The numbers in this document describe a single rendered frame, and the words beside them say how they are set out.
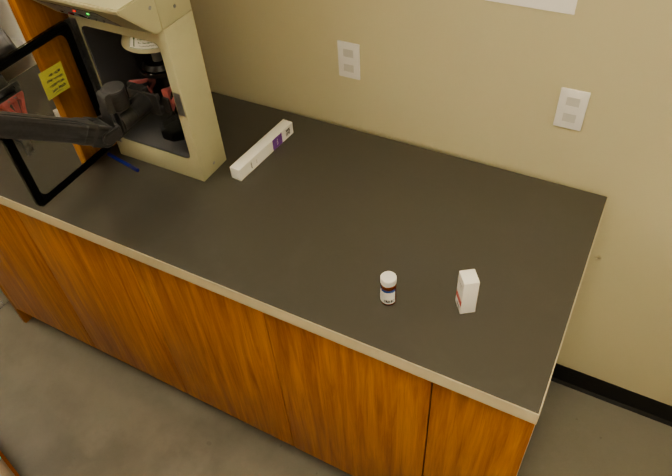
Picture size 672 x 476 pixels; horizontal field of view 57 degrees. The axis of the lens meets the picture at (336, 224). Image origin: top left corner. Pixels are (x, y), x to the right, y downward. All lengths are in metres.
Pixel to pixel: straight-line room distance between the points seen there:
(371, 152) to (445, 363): 0.74
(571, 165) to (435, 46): 0.49
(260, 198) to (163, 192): 0.28
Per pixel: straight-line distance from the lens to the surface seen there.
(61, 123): 1.60
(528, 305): 1.47
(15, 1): 1.76
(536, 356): 1.40
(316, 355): 1.59
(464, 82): 1.73
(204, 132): 1.75
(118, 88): 1.66
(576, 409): 2.47
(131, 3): 1.48
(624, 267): 2.00
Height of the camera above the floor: 2.08
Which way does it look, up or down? 45 degrees down
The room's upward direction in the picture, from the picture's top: 4 degrees counter-clockwise
